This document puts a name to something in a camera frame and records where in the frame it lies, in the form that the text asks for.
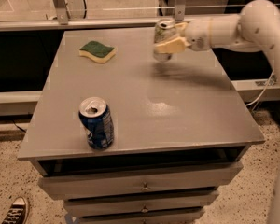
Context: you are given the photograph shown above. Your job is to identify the middle grey drawer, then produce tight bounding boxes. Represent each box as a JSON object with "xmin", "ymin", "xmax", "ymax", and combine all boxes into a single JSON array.
[{"xmin": 64, "ymin": 189, "xmax": 218, "ymax": 217}]

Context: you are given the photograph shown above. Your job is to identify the green white 7up can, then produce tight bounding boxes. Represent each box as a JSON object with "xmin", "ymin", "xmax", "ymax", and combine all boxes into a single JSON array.
[{"xmin": 153, "ymin": 18, "xmax": 178, "ymax": 63}]

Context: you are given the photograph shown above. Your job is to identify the black cable on floor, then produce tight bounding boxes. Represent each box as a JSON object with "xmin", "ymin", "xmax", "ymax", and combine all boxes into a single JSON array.
[{"xmin": 11, "ymin": 120, "xmax": 28, "ymax": 133}]

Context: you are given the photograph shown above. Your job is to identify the black white sneaker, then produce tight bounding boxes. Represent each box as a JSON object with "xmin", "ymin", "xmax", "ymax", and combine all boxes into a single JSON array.
[{"xmin": 1, "ymin": 197, "xmax": 29, "ymax": 224}]

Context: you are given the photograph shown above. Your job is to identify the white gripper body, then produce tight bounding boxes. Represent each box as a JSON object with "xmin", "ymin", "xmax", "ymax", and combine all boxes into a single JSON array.
[{"xmin": 185, "ymin": 19, "xmax": 211, "ymax": 51}]

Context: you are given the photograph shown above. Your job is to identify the green yellow sponge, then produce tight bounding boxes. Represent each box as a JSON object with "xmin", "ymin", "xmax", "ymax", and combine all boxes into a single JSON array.
[{"xmin": 79, "ymin": 41, "xmax": 117, "ymax": 63}]

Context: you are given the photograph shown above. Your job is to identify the aluminium frame rail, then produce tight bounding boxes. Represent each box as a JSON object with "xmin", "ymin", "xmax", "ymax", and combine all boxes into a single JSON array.
[{"xmin": 0, "ymin": 12, "xmax": 241, "ymax": 33}]

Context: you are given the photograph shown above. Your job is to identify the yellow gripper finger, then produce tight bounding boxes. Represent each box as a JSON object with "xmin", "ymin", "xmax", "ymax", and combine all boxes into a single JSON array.
[
  {"xmin": 154, "ymin": 36, "xmax": 190, "ymax": 54},
  {"xmin": 175, "ymin": 22, "xmax": 188, "ymax": 37}
]

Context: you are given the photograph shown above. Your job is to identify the bottom grey drawer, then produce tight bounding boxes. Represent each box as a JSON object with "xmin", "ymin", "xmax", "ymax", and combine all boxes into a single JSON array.
[{"xmin": 79, "ymin": 208, "xmax": 204, "ymax": 224}]

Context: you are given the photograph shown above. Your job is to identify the top grey drawer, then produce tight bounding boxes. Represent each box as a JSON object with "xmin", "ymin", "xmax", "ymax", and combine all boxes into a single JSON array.
[{"xmin": 39, "ymin": 162, "xmax": 243, "ymax": 200}]

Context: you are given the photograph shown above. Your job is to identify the grey drawer cabinet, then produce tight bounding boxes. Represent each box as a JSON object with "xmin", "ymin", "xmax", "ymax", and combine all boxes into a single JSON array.
[{"xmin": 17, "ymin": 25, "xmax": 266, "ymax": 224}]

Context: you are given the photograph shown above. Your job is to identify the blue pepsi can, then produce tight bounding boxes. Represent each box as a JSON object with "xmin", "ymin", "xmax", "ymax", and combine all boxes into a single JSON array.
[{"xmin": 78, "ymin": 97, "xmax": 114, "ymax": 150}]

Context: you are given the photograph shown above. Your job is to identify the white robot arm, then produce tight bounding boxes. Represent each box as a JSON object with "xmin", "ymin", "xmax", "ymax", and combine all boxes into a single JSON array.
[{"xmin": 153, "ymin": 0, "xmax": 280, "ymax": 224}]

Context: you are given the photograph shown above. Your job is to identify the white cable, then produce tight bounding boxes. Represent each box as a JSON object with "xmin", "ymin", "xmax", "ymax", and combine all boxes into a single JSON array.
[{"xmin": 245, "ymin": 69, "xmax": 275, "ymax": 107}]

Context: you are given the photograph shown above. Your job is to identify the grey drawer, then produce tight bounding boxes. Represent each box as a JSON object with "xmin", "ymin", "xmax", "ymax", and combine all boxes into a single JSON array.
[
  {"xmin": 64, "ymin": 189, "xmax": 218, "ymax": 217},
  {"xmin": 39, "ymin": 162, "xmax": 243, "ymax": 200},
  {"xmin": 79, "ymin": 208, "xmax": 204, "ymax": 224}
]

